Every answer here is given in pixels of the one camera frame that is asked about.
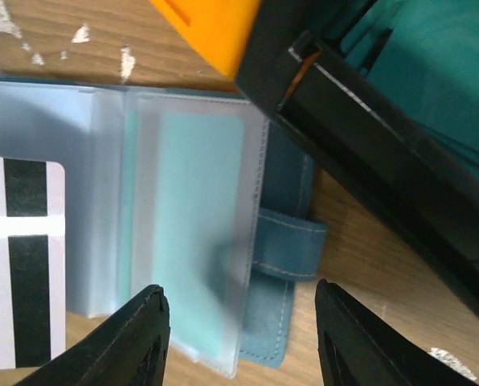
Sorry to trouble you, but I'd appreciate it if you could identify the black bin with teal cards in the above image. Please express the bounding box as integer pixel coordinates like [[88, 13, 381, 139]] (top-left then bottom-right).
[[235, 1, 479, 318]]

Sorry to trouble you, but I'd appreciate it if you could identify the yellow bin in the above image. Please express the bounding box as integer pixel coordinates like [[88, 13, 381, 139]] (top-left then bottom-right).
[[151, 0, 261, 80]]

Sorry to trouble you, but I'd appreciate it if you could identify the teal credit card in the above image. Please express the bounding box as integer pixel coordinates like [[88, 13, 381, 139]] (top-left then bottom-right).
[[152, 112, 244, 357]]

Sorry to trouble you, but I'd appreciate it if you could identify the white credit card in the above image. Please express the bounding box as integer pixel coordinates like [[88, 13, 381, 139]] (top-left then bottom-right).
[[0, 157, 66, 370]]

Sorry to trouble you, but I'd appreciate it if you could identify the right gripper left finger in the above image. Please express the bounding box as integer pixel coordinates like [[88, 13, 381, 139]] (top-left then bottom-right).
[[18, 285, 170, 385]]

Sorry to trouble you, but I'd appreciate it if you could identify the teal card stack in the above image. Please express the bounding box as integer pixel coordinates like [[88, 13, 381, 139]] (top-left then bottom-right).
[[323, 1, 479, 179]]

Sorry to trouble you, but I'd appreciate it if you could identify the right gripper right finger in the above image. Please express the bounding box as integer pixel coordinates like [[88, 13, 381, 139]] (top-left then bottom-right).
[[315, 279, 475, 386]]

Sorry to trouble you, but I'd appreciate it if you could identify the blue leather card holder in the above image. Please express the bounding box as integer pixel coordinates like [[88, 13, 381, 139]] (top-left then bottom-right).
[[0, 79, 327, 378]]

